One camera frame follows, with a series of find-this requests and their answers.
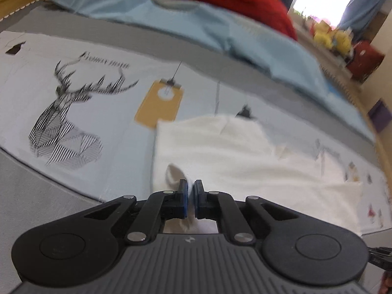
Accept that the light blue sheet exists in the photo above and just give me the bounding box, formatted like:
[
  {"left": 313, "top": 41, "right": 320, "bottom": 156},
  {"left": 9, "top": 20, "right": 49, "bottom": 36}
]
[{"left": 51, "top": 0, "right": 375, "bottom": 141}]

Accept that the blue right curtain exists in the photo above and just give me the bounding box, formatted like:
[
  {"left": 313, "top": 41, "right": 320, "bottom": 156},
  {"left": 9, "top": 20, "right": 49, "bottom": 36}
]
[{"left": 338, "top": 0, "right": 386, "bottom": 39}]

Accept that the printed light bed sheet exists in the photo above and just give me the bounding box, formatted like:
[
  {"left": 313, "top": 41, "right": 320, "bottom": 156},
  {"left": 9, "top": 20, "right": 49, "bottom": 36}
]
[{"left": 1, "top": 31, "right": 391, "bottom": 234}]

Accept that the yellow plush toy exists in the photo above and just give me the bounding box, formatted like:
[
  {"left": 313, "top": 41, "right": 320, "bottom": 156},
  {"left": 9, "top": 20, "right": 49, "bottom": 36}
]
[{"left": 311, "top": 21, "right": 353, "bottom": 56}]

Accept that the white long-sleeve shirt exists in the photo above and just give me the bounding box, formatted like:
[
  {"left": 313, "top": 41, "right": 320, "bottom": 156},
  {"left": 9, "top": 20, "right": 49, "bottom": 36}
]
[{"left": 152, "top": 115, "right": 363, "bottom": 234}]

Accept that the purple bag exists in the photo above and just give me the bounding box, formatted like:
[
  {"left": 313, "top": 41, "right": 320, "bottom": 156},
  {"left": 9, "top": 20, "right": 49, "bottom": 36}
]
[{"left": 368, "top": 99, "right": 392, "bottom": 133}]

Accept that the dark red cushion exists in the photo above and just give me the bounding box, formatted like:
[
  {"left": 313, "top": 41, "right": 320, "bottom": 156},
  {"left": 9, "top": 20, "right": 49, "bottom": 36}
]
[{"left": 346, "top": 40, "right": 385, "bottom": 83}]

